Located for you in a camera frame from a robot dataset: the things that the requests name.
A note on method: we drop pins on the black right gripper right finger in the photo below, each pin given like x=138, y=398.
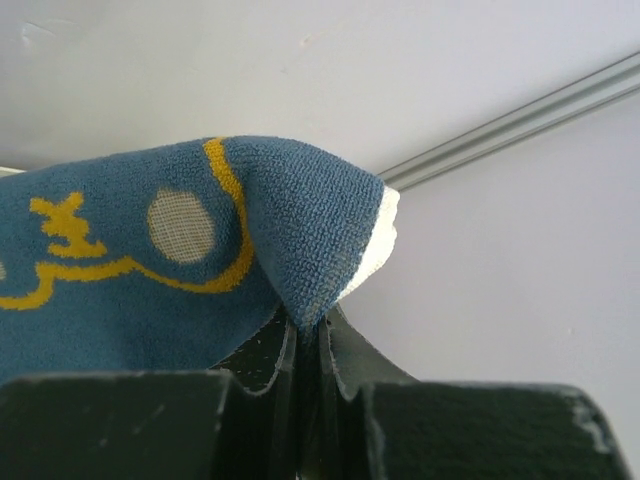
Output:
x=375, y=421

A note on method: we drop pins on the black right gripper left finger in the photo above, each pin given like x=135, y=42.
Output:
x=234, y=421

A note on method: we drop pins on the right aluminium frame post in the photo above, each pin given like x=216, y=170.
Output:
x=608, y=85

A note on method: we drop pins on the yellow and blue cartoon towel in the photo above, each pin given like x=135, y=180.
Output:
x=170, y=258

